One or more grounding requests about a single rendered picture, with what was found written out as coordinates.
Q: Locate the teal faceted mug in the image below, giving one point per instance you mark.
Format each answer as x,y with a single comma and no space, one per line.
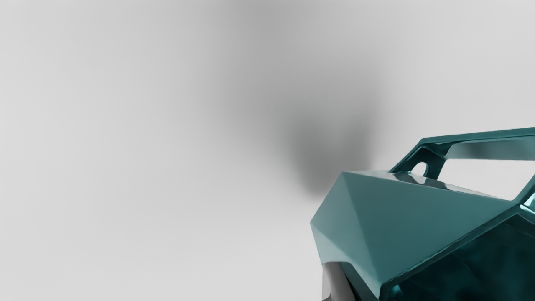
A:
397,217

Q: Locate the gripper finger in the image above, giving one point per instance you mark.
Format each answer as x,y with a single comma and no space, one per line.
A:
334,284

